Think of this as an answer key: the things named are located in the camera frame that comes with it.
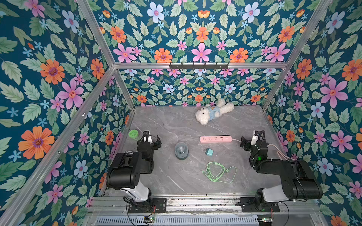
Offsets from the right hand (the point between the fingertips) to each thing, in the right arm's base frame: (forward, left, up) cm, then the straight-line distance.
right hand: (253, 137), depth 92 cm
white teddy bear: (+19, +32, +1) cm, 37 cm away
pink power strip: (+1, +24, -6) cm, 25 cm away
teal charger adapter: (-9, +29, -6) cm, 31 cm away
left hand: (-1, +68, +1) cm, 68 cm away
